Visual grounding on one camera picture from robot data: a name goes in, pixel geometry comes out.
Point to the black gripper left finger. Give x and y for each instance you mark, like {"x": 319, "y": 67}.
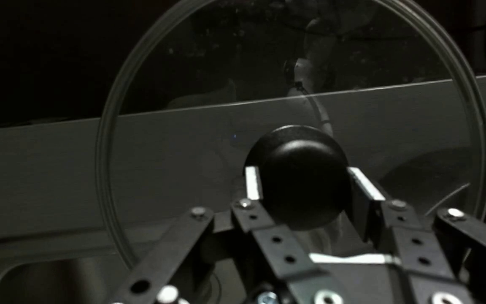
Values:
{"x": 265, "y": 237}

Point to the glass lid with black knob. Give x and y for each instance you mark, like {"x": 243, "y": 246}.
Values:
{"x": 304, "y": 175}

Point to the steel double basin sink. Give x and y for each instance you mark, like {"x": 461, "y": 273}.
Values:
{"x": 58, "y": 281}

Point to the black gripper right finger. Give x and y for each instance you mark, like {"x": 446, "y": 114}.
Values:
{"x": 417, "y": 242}

